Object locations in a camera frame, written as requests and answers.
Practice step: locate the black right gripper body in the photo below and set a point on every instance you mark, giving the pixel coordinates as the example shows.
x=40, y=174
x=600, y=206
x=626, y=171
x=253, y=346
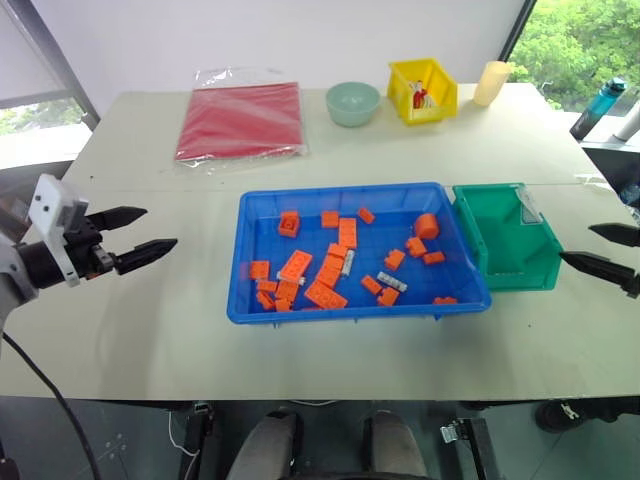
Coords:
x=634, y=286

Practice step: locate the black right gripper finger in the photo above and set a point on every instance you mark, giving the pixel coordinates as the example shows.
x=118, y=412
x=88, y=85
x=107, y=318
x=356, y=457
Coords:
x=620, y=233
x=600, y=265

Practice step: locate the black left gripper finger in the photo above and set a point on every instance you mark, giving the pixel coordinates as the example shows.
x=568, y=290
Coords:
x=147, y=252
x=122, y=216

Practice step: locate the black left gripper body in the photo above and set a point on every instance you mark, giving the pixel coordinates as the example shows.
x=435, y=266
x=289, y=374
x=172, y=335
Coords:
x=87, y=247

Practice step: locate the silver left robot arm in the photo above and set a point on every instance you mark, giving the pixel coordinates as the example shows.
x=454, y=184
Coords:
x=22, y=265

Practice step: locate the black side table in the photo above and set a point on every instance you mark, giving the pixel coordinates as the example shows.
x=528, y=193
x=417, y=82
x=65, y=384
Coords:
x=612, y=165

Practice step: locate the clear bin label holder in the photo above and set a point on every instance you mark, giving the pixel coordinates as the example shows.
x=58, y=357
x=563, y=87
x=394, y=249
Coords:
x=530, y=209

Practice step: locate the green plastic bin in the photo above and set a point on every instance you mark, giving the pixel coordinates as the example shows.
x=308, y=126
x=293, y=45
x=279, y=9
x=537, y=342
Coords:
x=500, y=235

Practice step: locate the white cylinder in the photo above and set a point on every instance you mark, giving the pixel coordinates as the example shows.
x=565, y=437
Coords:
x=629, y=122

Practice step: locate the orange small block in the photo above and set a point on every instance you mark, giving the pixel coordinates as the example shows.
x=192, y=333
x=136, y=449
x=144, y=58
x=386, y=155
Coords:
x=394, y=259
x=366, y=215
x=284, y=304
x=265, y=300
x=287, y=290
x=388, y=297
x=370, y=284
x=266, y=286
x=433, y=258
x=444, y=300
x=259, y=270
x=337, y=250
x=415, y=246
x=330, y=219

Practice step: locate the teal water bottle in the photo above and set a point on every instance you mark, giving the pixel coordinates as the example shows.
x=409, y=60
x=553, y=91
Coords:
x=602, y=102

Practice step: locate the orange square block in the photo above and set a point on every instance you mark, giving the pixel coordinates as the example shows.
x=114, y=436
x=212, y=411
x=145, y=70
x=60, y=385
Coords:
x=289, y=224

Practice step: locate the red cloth in clear bag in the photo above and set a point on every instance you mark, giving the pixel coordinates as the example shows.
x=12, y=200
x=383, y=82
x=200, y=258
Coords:
x=240, y=122

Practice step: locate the orange long block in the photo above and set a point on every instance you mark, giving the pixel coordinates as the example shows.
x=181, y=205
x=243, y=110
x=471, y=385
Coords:
x=330, y=271
x=347, y=233
x=325, y=296
x=297, y=264

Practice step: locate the black rounded object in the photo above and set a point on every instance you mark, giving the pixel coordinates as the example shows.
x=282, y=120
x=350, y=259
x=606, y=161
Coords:
x=555, y=417

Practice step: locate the black table leg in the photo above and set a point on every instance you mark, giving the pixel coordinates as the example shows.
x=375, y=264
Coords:
x=200, y=440

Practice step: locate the beige plastic cup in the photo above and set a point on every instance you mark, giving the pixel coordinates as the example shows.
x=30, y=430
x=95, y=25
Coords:
x=491, y=82

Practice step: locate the blue plastic tray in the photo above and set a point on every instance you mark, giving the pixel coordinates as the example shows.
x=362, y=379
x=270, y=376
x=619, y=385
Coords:
x=380, y=240

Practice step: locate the grey rounded shape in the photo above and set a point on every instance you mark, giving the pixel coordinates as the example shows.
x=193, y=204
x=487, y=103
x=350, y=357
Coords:
x=262, y=450
x=395, y=450

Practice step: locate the red and white small item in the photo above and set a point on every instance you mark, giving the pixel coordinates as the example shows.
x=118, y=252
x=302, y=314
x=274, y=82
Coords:
x=421, y=95

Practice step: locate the pale green bowl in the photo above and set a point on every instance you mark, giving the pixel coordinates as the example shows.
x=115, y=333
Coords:
x=352, y=105

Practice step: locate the yellow plastic bin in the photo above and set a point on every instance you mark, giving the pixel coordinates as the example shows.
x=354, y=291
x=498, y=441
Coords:
x=400, y=82

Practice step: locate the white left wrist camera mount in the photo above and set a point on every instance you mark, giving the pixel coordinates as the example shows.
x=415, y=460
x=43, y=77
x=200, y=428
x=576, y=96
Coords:
x=47, y=210

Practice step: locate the black table frame bracket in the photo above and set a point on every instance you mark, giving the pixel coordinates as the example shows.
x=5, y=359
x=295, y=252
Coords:
x=470, y=445

